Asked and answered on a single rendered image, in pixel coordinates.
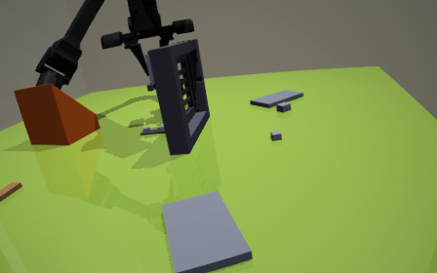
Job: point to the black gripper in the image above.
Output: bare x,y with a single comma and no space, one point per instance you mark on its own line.
144,16

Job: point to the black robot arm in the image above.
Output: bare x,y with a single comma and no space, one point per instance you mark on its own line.
64,54

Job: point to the brown flat bar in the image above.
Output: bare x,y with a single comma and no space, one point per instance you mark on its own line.
9,189

